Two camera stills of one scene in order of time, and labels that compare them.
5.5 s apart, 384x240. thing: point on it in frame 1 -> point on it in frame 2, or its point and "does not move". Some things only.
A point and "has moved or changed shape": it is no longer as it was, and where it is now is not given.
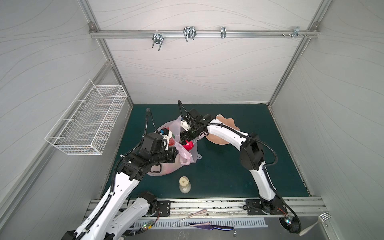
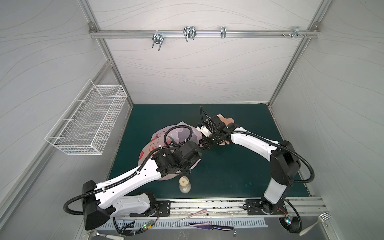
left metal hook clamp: (157, 38) does not move
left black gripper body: (163, 156) -> (185, 166)
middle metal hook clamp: (189, 32) does not move
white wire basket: (86, 122) does not move
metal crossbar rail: (201, 34) does not move
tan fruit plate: (229, 121) does not move
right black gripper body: (186, 136) -> (205, 142)
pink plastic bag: (187, 152) has moved or changed shape
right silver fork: (323, 217) does not move
